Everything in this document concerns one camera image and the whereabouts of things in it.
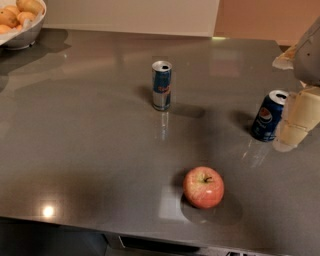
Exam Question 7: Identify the orange fruit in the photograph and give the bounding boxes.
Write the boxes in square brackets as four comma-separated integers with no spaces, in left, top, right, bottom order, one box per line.
[17,12,36,25]
[0,8,19,28]
[5,5,20,16]
[0,24,11,34]
[16,0,44,15]

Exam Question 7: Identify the white fruit bowl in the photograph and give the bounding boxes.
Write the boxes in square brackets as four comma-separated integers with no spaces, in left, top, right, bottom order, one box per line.
[0,0,47,50]

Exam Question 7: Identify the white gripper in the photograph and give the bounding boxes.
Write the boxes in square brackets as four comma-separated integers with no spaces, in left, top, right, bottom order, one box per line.
[272,17,320,152]

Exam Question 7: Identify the orange fruit lower left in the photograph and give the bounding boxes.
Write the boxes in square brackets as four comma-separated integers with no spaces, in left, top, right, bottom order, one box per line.
[0,24,11,34]

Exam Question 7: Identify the blue Pepsi can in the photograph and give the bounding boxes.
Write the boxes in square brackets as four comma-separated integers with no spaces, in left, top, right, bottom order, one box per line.
[251,90,288,142]

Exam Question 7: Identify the orange fruit top left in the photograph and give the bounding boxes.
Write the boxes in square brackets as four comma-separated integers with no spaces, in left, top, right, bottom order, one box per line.
[5,5,20,16]

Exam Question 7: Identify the blue silver Red Bull can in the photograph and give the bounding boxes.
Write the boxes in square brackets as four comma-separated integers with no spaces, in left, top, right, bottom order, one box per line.
[152,61,172,111]

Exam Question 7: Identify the orange fruit top right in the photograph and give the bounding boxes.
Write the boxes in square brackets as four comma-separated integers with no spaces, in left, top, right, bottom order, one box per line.
[16,0,44,15]

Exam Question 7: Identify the red apple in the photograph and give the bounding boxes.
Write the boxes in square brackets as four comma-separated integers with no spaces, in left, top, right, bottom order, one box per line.
[183,166,224,209]

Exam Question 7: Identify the orange fruit centre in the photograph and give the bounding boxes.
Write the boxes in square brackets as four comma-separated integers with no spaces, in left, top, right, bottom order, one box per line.
[17,12,36,25]

